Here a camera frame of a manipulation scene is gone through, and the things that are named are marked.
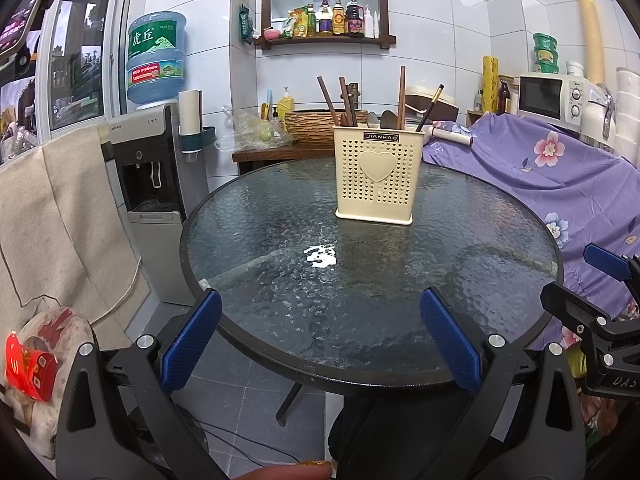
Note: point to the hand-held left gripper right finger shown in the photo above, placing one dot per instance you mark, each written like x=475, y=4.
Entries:
x=450, y=345

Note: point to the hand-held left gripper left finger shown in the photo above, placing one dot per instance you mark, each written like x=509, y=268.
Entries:
x=192, y=340

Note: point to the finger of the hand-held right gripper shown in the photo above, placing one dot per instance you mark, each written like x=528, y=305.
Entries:
x=570, y=310
x=607, y=262

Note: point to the cream plastic utensil holder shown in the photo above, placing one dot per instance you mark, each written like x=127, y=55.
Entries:
x=380, y=195

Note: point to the all metal spoon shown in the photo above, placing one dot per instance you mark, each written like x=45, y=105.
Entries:
x=390, y=120

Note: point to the black chopstick with gold band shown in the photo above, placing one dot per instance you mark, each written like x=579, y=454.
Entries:
x=431, y=105

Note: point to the person's left hand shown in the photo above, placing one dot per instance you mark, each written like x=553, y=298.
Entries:
x=280, y=472

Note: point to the person's black pants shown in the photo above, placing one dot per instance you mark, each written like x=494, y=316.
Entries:
x=385, y=440

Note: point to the white red cushion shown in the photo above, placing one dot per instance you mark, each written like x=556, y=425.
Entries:
x=70, y=340

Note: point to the purple floral cloth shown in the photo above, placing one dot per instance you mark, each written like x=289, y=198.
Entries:
x=515, y=180

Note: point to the round glass table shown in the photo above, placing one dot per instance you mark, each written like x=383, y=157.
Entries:
x=260, y=220

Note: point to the red box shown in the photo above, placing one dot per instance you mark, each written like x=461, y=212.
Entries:
x=30, y=367

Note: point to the white microwave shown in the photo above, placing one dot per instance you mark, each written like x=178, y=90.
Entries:
x=542, y=97

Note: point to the beige cloth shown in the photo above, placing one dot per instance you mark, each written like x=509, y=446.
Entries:
x=65, y=210

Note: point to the brown glass bottle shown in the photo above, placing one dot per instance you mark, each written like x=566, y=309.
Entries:
x=504, y=97

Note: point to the teal cup holder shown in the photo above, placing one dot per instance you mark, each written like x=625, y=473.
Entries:
x=197, y=142

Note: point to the white printed roll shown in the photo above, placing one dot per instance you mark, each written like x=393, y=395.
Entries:
x=450, y=137

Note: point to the wooden cabinet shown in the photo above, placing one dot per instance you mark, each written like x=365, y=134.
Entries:
x=280, y=152

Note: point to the green noodle cup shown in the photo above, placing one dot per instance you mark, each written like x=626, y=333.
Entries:
x=545, y=42
x=546, y=62

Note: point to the yellow package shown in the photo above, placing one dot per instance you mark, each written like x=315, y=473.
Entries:
x=491, y=85

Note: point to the clear plastic bag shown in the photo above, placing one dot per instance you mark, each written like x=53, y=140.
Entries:
x=250, y=132

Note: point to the grey water dispenser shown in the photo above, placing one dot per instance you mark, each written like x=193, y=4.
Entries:
x=150, y=125

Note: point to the brown white rice cooker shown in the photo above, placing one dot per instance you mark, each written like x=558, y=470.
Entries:
x=445, y=102

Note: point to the beige rolled mat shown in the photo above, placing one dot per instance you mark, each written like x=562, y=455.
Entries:
x=591, y=35

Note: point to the white paper cup stack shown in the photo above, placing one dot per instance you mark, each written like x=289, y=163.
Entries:
x=190, y=110

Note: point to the wicker basin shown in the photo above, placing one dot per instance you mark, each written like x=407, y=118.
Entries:
x=310, y=125

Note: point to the yellow soap pump bottle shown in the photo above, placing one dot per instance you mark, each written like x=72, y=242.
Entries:
x=285, y=105

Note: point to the bamboo style faucet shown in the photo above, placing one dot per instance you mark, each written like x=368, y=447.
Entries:
x=356, y=91

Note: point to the cluttered shelf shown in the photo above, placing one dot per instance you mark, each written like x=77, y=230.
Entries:
x=20, y=120

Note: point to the blue water bottle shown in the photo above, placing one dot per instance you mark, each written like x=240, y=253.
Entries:
x=156, y=60

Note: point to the aluminium framed window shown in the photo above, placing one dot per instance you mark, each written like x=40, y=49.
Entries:
x=82, y=55

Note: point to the pink bowl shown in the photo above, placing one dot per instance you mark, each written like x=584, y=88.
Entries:
x=272, y=35

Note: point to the green hanging packet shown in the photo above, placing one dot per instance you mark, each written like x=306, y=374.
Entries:
x=246, y=25

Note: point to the wooden framed mirror shelf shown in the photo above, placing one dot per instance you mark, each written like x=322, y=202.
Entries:
x=320, y=40

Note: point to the white squeeze bottle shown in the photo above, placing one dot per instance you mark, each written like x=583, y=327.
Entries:
x=369, y=24

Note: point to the yellow seasoning packet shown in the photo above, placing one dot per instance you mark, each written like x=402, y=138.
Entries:
x=296, y=22

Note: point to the dark soy sauce bottle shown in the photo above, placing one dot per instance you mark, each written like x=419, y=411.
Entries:
x=354, y=20

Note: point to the cooking oil bottle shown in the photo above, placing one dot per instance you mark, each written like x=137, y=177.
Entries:
x=311, y=22

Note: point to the brown sauce bottle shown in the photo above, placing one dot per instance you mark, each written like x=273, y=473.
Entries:
x=339, y=20

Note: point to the purple label bottle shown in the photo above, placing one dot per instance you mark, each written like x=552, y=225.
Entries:
x=325, y=20

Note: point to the smartphone on mount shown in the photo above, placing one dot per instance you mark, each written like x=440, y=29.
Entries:
x=20, y=15

